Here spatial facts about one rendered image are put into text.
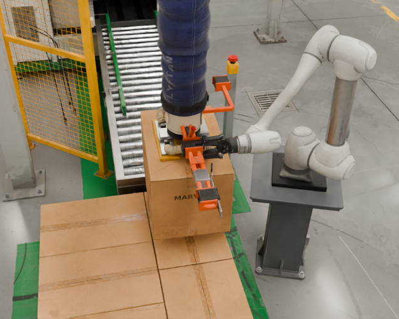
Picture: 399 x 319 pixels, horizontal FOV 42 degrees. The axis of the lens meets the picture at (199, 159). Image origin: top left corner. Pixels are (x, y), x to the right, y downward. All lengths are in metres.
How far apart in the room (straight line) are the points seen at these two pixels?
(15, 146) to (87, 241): 1.20
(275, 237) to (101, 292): 1.14
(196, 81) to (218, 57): 3.30
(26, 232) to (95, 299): 1.26
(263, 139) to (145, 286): 0.94
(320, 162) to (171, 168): 0.79
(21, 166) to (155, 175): 1.71
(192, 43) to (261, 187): 0.98
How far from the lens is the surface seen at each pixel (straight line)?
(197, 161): 2.28
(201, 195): 2.10
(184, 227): 2.64
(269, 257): 3.36
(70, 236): 2.94
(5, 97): 3.63
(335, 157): 2.72
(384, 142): 4.74
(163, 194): 2.47
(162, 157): 2.51
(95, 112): 3.75
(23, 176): 4.03
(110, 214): 3.01
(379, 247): 3.79
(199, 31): 2.26
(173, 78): 2.36
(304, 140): 2.80
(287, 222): 3.12
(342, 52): 2.48
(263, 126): 2.58
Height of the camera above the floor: 2.67
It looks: 39 degrees down
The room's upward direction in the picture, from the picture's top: 2 degrees clockwise
